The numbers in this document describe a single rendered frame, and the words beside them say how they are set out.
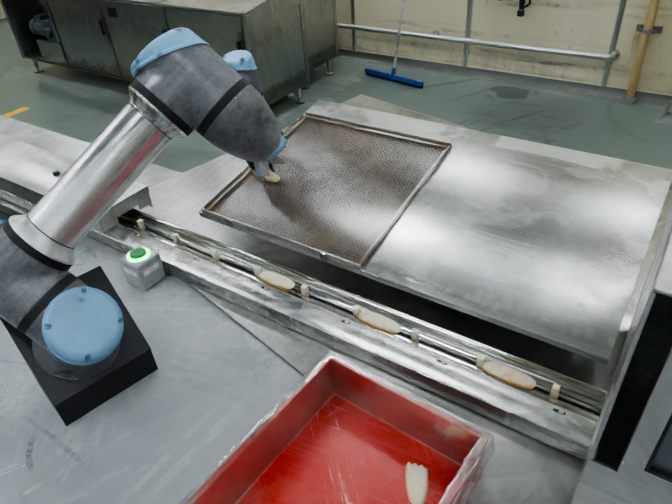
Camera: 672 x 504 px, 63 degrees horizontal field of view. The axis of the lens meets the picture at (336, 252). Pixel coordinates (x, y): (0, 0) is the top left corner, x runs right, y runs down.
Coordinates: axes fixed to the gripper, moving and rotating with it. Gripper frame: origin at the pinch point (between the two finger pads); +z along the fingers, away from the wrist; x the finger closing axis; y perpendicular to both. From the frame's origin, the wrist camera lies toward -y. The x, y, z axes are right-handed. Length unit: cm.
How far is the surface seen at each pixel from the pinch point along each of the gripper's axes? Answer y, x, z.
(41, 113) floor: -363, 56, 113
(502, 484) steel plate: 93, -38, 3
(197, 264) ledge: 9.3, -34.1, 1.4
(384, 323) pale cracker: 58, -23, 2
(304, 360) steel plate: 49, -39, 4
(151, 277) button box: 2.2, -43.3, 1.7
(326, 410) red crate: 61, -45, 2
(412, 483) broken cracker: 82, -47, 0
